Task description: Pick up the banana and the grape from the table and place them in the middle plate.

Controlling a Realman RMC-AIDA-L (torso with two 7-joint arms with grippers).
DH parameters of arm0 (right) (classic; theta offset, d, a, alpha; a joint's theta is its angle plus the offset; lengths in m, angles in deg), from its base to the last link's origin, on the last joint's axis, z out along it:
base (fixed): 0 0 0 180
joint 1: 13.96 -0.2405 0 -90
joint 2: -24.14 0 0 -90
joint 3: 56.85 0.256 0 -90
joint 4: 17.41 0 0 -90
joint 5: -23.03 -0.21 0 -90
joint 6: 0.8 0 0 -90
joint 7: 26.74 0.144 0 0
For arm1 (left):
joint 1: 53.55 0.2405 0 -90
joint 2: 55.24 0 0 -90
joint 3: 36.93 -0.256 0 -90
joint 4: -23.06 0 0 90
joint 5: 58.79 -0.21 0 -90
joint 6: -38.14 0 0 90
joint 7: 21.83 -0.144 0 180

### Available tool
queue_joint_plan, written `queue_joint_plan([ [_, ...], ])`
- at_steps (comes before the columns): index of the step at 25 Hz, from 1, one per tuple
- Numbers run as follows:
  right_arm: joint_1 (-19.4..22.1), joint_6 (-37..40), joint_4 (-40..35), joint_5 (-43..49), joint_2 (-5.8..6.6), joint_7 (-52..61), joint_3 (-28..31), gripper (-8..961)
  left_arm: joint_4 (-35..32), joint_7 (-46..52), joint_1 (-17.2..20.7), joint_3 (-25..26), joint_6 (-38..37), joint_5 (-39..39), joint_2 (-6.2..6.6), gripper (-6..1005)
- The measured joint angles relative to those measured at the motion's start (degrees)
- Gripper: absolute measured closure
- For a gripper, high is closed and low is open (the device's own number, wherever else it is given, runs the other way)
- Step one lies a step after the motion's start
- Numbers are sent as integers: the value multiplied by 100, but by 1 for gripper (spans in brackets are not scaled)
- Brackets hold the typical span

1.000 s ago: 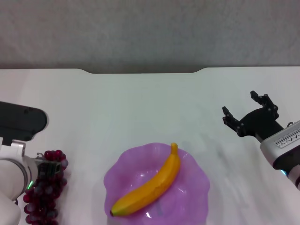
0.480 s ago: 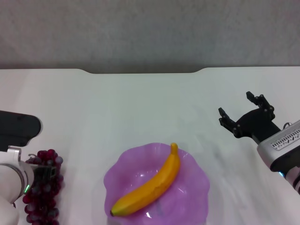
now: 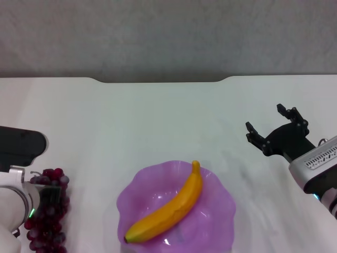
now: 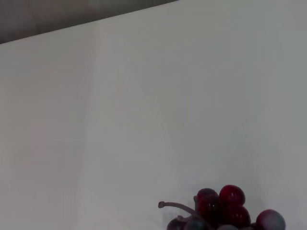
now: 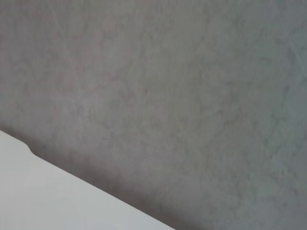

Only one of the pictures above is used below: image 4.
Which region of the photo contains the dark red grape bunch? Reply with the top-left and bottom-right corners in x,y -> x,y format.
157,184 -> 286,230

